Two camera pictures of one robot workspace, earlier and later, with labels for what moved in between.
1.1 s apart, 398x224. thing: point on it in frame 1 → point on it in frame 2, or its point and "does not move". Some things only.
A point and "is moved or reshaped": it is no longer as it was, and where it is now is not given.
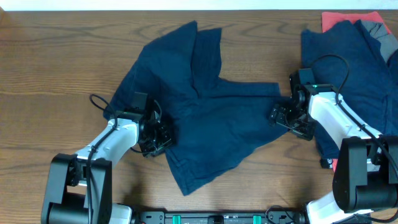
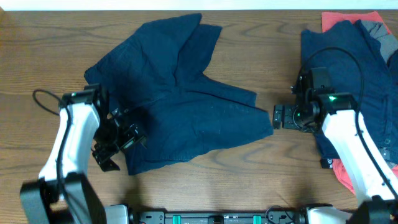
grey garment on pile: (388, 42) does not move
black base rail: (228, 217) does not move
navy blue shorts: (217, 124) is moved or reshaped
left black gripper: (166, 140) → (106, 155)
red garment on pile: (329, 18) does not move
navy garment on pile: (347, 57) does not move
